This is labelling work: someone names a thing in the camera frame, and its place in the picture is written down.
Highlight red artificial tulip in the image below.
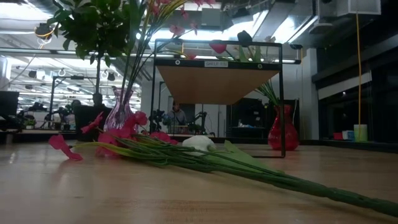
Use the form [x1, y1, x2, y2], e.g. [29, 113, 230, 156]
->
[210, 41, 249, 63]

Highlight pink ribbed glass vase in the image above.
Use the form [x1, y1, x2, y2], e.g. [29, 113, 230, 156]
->
[103, 88, 137, 131]

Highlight red flower bunch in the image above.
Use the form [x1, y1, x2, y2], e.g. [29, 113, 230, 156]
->
[48, 111, 398, 218]

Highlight pink blossom flower spray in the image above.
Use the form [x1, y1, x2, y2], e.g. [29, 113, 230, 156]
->
[119, 0, 217, 94]

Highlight black artificial tulip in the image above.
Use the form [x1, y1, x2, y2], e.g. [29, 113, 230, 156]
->
[237, 30, 264, 63]

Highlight red glass vase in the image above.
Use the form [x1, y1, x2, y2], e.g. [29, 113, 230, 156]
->
[267, 104, 300, 152]

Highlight person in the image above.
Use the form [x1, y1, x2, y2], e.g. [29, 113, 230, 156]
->
[166, 101, 188, 135]
[63, 99, 82, 131]

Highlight black cabinet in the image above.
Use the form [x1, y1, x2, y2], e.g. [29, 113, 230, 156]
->
[226, 98, 265, 139]

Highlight green potted plant black pot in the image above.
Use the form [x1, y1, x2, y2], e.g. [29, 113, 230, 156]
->
[46, 0, 149, 142]

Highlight pink artificial flower stems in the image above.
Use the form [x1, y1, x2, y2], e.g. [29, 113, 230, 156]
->
[0, 129, 398, 154]

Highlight pale green cylinder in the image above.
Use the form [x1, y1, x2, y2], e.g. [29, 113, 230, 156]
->
[353, 124, 368, 142]

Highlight black round lamp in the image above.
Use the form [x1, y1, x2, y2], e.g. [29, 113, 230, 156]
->
[34, 23, 56, 40]

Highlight black monitor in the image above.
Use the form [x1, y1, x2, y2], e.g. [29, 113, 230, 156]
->
[0, 91, 20, 116]

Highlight wooden shelf with black frame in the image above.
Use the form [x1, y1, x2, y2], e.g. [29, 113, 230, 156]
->
[149, 39, 286, 159]

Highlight yellow hanging cord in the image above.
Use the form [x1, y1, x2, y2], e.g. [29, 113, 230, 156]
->
[355, 14, 363, 141]

